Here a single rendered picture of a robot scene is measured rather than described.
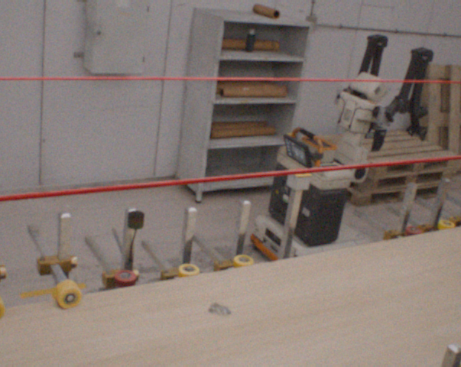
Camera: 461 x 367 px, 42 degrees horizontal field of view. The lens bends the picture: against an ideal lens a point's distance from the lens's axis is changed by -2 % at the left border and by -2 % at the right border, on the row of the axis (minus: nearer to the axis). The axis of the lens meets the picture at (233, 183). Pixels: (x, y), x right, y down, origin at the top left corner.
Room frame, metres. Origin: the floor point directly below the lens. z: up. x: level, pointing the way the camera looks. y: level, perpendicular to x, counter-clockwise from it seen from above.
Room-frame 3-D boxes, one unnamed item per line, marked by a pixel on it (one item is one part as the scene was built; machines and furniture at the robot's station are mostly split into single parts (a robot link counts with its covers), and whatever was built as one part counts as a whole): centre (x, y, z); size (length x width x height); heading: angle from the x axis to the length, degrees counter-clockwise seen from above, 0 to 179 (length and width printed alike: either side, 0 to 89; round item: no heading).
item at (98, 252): (2.12, 0.45, 0.84); 0.43 x 0.03 x 0.04; 34
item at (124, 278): (1.95, 0.34, 0.85); 0.08 x 0.08 x 0.11
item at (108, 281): (2.03, 0.38, 0.85); 0.14 x 0.06 x 0.05; 124
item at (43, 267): (1.89, 0.58, 0.95); 0.14 x 0.06 x 0.05; 124
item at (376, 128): (4.16, -0.86, 0.99); 0.28 x 0.16 x 0.22; 33
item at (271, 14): (5.23, -0.06, 1.59); 0.30 x 0.08 x 0.08; 34
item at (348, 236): (4.00, -0.62, 0.16); 0.67 x 0.64 x 0.25; 123
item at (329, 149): (3.94, -0.52, 0.87); 0.23 x 0.15 x 0.11; 33
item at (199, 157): (5.16, 0.03, 0.78); 0.90 x 0.45 x 1.55; 124
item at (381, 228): (2.93, -0.81, 0.81); 0.43 x 0.03 x 0.04; 34
